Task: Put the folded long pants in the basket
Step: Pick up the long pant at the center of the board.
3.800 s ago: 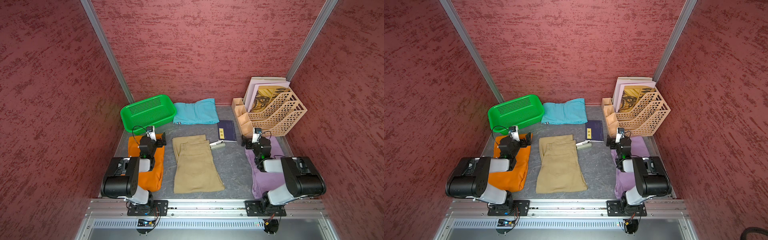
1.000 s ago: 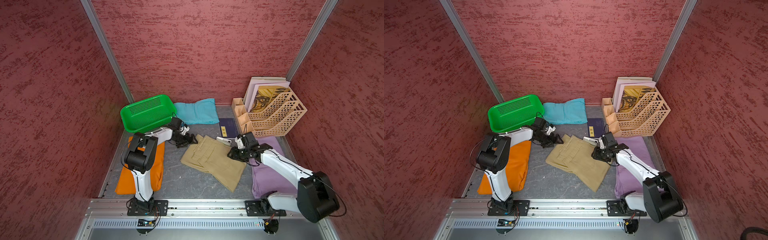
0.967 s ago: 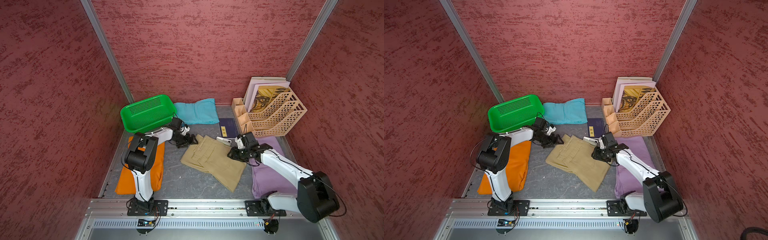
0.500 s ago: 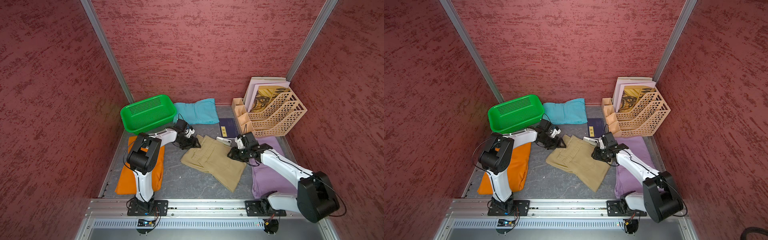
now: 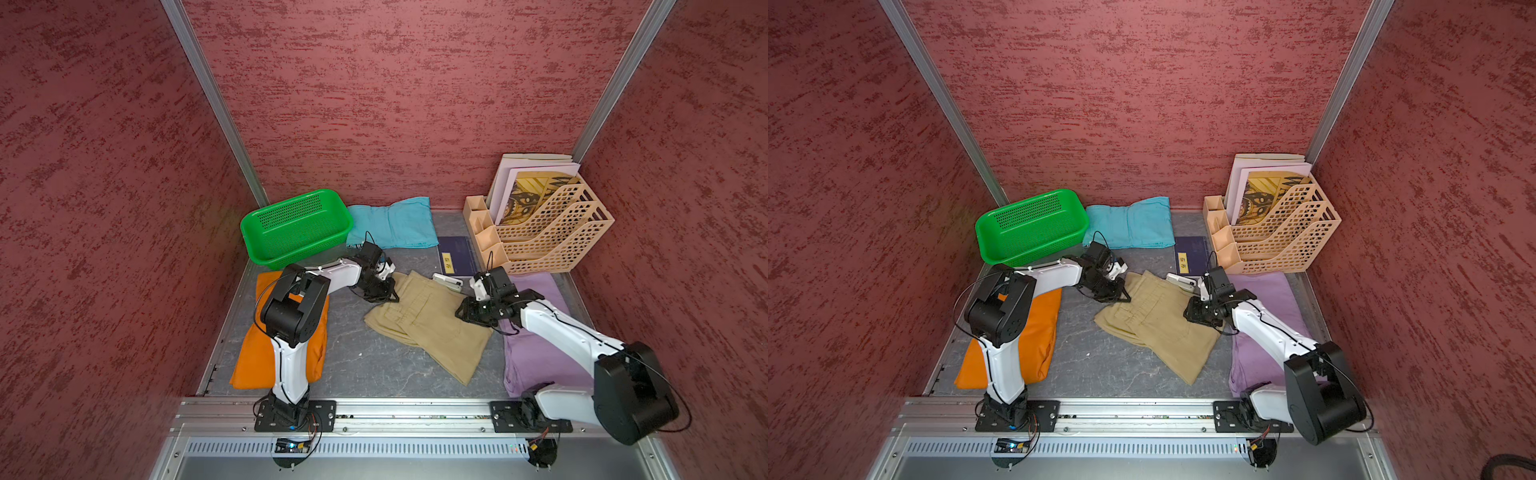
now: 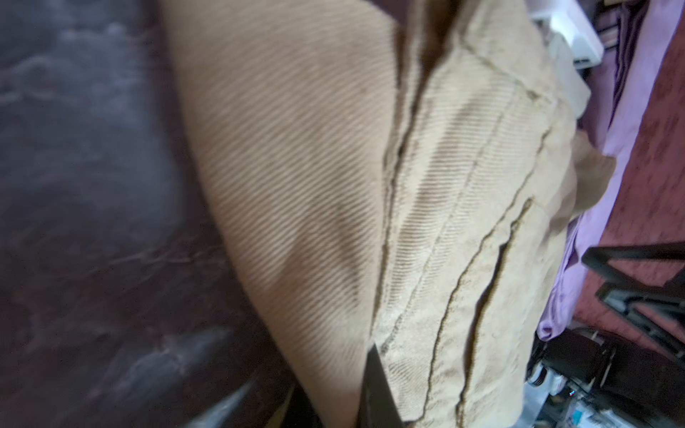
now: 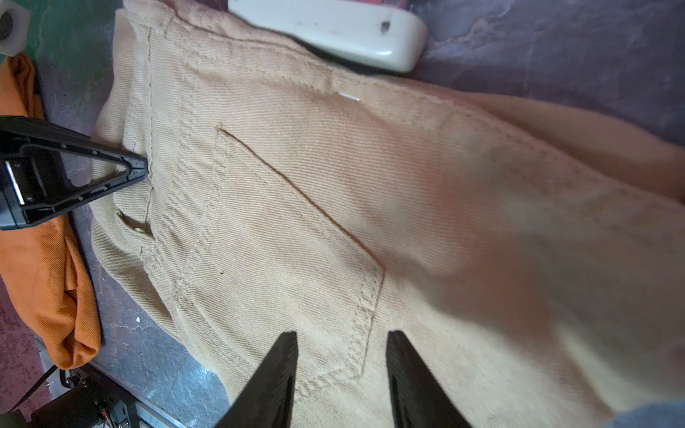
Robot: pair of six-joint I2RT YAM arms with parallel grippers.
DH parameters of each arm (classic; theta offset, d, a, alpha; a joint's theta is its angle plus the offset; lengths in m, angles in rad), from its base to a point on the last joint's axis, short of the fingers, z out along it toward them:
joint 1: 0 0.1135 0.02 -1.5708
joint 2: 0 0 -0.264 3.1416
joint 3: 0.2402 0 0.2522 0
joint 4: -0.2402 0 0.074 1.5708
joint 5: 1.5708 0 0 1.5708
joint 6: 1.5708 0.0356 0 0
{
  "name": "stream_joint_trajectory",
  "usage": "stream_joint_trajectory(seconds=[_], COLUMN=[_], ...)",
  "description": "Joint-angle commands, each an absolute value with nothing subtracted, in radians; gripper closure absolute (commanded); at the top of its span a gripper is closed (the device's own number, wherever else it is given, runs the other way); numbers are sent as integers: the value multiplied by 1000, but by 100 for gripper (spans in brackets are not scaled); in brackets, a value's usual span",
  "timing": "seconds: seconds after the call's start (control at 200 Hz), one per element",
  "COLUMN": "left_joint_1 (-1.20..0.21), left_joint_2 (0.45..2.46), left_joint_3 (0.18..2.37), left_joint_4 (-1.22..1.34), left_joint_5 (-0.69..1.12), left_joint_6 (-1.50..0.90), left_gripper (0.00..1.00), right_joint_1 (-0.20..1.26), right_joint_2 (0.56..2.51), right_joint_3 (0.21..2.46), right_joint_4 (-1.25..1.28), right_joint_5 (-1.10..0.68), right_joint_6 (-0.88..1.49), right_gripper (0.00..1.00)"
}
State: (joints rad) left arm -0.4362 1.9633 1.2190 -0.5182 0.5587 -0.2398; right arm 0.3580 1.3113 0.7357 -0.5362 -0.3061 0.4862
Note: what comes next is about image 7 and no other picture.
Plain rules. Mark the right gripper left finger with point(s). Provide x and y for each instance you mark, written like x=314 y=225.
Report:
x=267 y=400

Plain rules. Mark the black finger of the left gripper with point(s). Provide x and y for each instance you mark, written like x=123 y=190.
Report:
x=35 y=187

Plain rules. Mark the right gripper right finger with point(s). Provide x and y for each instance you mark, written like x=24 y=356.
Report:
x=417 y=399

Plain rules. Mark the orange pants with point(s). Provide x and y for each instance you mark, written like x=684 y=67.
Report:
x=49 y=285

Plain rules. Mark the khaki long pants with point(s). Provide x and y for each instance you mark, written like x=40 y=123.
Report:
x=533 y=253

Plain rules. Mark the white stapler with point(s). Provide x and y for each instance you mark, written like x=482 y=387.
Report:
x=375 y=34

